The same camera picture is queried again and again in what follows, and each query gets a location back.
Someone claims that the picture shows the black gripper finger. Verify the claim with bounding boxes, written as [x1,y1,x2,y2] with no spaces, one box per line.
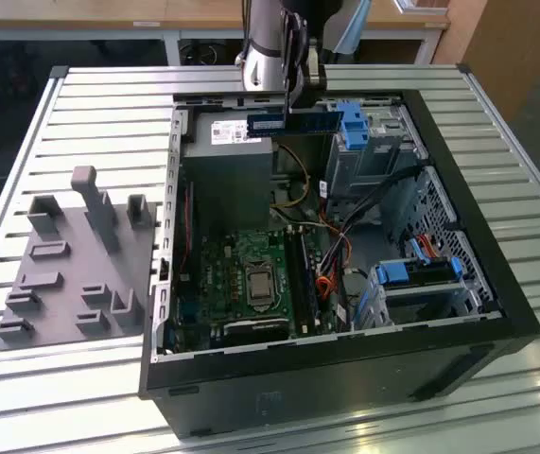
[300,38,326,111]
[284,11,309,115]

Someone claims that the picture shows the blue RAM stick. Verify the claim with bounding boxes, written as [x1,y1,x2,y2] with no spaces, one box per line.
[247,111,340,139]

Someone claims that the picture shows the black RAM slot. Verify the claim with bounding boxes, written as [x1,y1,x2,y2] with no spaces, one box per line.
[284,226,309,338]

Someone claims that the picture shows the blue drive carrier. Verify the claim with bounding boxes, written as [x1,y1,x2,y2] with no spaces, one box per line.
[337,109,371,151]

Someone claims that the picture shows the grey metal drive cage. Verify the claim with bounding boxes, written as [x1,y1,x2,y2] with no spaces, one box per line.
[324,101,430,217]

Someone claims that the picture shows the grey power supply unit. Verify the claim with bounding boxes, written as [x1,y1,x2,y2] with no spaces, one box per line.
[180,112,274,231]

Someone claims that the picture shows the wooden cabinet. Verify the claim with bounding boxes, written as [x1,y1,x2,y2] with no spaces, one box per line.
[432,0,540,125]

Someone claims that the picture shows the metal socket cover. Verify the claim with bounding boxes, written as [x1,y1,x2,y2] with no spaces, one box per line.
[242,261,279,314]

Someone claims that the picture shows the green motherboard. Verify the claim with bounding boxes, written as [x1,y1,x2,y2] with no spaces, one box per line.
[173,225,346,354]

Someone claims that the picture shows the blue disk carrier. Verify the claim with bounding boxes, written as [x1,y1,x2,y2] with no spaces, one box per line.
[375,258,463,287]

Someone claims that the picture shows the silver CPU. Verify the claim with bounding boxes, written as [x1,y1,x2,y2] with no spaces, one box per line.
[249,274,273,304]

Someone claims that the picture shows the grey metal disk bay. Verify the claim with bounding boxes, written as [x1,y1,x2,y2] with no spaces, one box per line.
[352,257,500,332]

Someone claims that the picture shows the black graphics card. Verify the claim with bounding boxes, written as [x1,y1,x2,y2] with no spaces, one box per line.
[222,316,290,344]

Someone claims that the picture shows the grey parts rack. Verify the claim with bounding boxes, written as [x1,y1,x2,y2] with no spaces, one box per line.
[0,165,165,354]

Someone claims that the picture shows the black PC case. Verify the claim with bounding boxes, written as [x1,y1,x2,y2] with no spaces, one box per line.
[136,88,540,439]

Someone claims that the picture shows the yellow wires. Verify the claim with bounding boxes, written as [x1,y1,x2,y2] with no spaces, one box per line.
[270,143,312,210]

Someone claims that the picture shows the blue and orange cable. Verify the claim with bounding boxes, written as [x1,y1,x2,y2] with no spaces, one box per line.
[409,234,446,266]

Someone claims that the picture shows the orange wires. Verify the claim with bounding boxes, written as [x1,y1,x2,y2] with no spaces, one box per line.
[314,221,355,300]

